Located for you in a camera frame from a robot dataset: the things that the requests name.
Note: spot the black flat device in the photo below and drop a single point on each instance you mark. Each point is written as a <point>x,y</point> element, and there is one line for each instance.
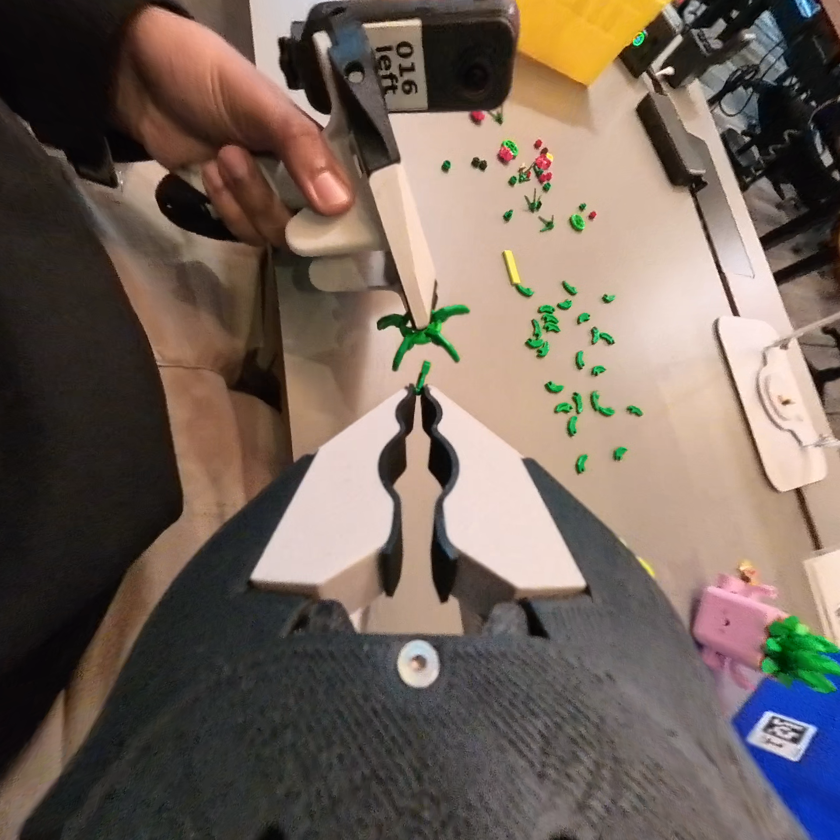
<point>669,138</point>

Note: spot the yellow plastic bin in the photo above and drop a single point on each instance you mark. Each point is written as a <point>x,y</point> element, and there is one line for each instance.
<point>577,33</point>

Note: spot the person's left forearm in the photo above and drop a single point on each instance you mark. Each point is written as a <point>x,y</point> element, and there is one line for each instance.
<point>59,59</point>

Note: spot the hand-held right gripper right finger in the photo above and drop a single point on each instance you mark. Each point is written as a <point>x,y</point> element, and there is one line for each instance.
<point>512,525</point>

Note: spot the green spiky plant stem piece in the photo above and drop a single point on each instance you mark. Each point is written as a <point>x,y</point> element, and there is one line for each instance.
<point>420,336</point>

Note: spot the group of small flower pieces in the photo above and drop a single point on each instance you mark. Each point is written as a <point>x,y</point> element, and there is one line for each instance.
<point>543,161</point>

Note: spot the pink toy flower pot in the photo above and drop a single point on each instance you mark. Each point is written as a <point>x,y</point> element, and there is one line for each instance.
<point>728,617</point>

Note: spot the curved green leaf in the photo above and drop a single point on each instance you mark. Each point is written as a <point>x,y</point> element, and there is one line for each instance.
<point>423,377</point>

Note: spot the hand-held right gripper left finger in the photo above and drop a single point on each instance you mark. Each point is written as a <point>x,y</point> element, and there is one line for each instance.
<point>321,525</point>

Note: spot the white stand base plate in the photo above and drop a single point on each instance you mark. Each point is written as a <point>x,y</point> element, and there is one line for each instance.
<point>741,394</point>

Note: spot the person's beige trousers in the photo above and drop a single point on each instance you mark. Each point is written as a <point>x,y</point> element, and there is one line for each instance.
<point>216,426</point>

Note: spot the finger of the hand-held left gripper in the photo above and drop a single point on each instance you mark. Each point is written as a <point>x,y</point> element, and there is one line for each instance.
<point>407,249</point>

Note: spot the yellow flat brick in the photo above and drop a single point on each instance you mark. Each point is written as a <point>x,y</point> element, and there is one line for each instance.
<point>511,268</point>

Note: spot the black device with green light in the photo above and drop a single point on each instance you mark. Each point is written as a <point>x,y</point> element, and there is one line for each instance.
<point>656,46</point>

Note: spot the blue plastic bin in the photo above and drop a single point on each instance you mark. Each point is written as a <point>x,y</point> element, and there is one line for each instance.
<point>807,787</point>

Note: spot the person's left hand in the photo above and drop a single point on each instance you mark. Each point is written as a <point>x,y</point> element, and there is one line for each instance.
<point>197,98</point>

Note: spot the group of green leaf pieces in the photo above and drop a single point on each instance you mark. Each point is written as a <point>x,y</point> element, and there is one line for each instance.
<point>596,403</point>

